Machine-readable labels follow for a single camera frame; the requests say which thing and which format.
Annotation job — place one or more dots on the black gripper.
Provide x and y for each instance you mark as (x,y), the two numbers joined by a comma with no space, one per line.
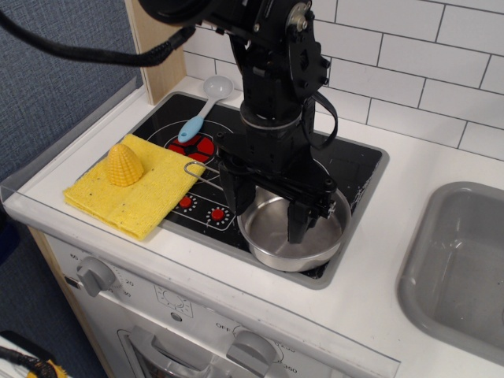
(279,160)

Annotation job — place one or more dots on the stainless steel pot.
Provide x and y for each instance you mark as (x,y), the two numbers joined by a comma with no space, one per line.
(272,231)

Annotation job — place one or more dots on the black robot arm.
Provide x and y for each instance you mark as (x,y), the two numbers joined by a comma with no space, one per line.
(283,71)

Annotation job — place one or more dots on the black toy stovetop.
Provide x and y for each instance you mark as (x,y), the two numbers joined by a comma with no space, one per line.
(355,167)

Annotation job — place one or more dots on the yellow folded cloth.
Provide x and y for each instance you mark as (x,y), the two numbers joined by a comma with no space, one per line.
(137,209)

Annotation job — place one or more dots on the grey right oven knob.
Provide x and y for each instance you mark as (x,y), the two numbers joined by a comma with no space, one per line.
(252,352)

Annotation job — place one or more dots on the grey oven knob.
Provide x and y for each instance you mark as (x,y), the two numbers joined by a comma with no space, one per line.
(252,352)
(95,276)

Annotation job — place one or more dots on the yellow toy corn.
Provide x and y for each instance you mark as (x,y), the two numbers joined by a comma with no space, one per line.
(123,166)

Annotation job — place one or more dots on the white toy oven front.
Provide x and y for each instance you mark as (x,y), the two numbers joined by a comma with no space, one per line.
(145,330)

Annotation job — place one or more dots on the grey left oven knob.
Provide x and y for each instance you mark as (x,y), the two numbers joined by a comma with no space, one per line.
(95,276)

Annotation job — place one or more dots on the grey sink basin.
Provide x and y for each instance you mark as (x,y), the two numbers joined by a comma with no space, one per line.
(451,285)

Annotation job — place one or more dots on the yellow black object bottom left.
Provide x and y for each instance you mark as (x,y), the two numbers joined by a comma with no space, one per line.
(35,366)

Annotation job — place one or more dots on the white spoon blue handle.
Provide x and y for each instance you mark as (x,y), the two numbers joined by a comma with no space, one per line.
(216,88)

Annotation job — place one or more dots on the wooden side post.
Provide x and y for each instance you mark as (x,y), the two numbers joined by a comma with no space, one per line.
(147,33)

